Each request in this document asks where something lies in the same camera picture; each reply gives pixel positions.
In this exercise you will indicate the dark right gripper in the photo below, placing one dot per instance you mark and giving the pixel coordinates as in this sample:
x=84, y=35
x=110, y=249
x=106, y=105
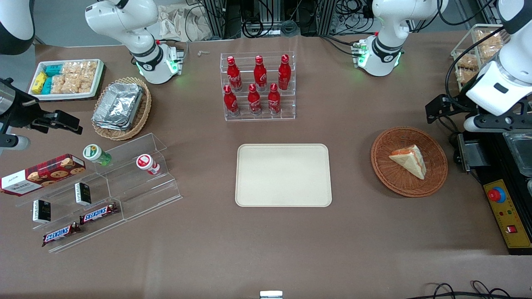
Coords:
x=18, y=111

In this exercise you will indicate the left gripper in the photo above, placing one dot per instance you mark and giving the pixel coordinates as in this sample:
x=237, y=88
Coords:
x=460, y=101

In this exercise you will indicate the triangular sandwich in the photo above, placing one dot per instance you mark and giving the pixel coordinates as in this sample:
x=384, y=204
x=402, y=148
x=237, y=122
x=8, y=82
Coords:
x=411, y=162

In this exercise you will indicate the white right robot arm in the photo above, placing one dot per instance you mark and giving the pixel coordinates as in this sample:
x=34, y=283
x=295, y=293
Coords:
x=124, y=20

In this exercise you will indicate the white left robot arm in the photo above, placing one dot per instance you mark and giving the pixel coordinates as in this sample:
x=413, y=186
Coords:
x=388, y=25

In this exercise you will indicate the white snack tray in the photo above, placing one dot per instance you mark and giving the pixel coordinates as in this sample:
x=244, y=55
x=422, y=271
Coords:
x=37, y=96

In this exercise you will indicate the light wicker basket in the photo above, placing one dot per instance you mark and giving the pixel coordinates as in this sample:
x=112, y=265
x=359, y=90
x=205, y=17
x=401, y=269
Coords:
x=143, y=112

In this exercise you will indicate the brown wicker basket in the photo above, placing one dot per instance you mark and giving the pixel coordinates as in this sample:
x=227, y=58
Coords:
x=390, y=174

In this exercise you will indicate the cream plastic tray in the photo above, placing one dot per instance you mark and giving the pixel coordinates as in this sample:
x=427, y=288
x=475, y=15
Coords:
x=282, y=174

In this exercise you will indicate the clear rice cracker bag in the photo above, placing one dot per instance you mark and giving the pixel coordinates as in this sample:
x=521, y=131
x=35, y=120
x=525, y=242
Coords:
x=58, y=84
x=72, y=68
x=89, y=69
x=79, y=84

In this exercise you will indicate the teal snack packet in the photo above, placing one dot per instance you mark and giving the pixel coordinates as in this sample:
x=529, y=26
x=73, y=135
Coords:
x=47, y=86
x=53, y=70

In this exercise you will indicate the green capped small bottle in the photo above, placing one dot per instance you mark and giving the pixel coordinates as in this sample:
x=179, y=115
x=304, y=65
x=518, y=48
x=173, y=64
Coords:
x=94, y=153

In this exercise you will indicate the yellow snack packet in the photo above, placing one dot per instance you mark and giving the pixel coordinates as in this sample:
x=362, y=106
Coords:
x=39, y=83

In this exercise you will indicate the stacked foil trays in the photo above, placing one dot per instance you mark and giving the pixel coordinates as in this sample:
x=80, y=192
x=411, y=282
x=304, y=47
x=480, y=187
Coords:
x=118, y=106

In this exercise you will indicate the red tartan cookie box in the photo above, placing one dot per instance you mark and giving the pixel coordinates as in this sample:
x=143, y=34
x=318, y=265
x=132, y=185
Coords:
x=41, y=174

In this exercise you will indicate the small black box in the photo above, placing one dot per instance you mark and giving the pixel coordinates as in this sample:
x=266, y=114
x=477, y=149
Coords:
x=41, y=211
x=83, y=193

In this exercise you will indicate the black machine housing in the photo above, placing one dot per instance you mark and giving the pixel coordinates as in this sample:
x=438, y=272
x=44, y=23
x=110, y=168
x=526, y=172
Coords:
x=494, y=158

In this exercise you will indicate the bagged crackers in rack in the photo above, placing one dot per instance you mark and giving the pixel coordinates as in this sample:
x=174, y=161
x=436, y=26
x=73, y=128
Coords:
x=492, y=43

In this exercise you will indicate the red capped small bottle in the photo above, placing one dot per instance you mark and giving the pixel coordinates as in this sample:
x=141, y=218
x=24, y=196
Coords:
x=146, y=162

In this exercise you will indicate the steel pan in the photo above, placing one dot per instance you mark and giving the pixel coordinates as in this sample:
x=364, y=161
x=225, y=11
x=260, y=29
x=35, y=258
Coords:
x=519, y=153

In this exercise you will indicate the snickers chocolate bar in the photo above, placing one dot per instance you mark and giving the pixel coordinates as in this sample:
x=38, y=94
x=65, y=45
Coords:
x=61, y=234
x=99, y=213

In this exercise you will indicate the red emergency stop button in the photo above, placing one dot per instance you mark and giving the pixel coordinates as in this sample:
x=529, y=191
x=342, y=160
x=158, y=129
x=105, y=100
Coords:
x=497, y=194

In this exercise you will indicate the clear acrylic stepped shelf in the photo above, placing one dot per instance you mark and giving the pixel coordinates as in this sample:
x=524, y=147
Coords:
x=141, y=195

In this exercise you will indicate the yellow control panel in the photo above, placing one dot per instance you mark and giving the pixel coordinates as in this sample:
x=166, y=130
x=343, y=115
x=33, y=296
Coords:
x=509, y=220

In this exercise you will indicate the crumpled beige paper bag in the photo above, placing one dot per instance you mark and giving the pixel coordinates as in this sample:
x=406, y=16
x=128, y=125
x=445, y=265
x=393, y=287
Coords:
x=174, y=23

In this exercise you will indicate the clear acrylic bottle rack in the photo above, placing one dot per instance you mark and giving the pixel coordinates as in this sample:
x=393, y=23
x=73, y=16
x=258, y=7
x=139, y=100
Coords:
x=286, y=106

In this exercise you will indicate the red cola bottle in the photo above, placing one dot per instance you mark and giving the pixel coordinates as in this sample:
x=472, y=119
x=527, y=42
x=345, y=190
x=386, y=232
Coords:
x=260, y=74
x=254, y=101
x=274, y=99
x=234, y=74
x=231, y=101
x=284, y=74

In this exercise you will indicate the silver metal block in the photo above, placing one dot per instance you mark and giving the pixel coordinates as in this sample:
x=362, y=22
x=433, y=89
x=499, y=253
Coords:
x=271, y=295

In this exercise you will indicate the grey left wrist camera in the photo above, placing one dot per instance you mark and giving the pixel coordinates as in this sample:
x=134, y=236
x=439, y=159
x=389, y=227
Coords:
x=490, y=123

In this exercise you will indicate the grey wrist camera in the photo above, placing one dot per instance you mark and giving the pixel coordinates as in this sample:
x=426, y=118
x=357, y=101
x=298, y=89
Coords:
x=490, y=123
x=14, y=144

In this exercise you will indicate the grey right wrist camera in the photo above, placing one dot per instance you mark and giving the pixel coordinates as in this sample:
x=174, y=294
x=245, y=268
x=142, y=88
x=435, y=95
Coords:
x=14, y=144

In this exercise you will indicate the grey metal bracket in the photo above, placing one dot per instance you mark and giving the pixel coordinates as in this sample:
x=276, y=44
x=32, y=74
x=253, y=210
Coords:
x=469, y=153

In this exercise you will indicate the red rocker switch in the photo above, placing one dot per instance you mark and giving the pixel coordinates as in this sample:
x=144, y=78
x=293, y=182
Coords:
x=511, y=229

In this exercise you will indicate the aluminium frame post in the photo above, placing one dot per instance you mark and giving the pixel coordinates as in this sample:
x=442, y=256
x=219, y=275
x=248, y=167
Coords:
x=326, y=16
x=220, y=18

